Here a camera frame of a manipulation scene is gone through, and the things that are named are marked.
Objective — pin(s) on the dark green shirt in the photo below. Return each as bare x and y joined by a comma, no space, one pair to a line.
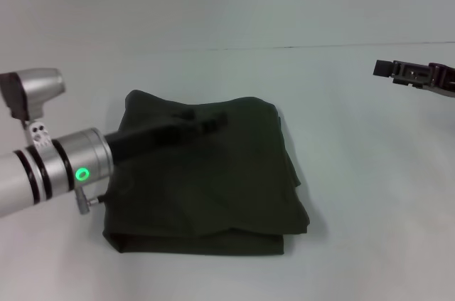
213,190

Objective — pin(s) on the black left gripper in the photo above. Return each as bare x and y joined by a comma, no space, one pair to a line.
149,142

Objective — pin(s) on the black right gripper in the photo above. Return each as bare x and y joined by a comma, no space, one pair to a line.
444,78

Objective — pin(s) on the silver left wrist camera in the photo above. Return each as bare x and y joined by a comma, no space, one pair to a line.
32,94

